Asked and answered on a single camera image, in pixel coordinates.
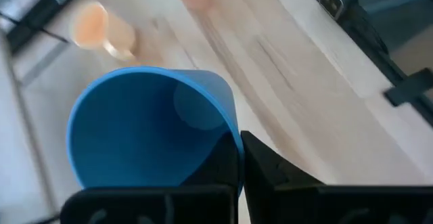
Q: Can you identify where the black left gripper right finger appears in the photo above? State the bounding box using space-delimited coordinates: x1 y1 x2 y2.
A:
240 131 325 224

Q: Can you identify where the cream ceramic mug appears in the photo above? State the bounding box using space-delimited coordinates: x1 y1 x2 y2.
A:
69 0 137 62

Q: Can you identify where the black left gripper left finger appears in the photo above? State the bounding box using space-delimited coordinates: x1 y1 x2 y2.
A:
182 132 240 188

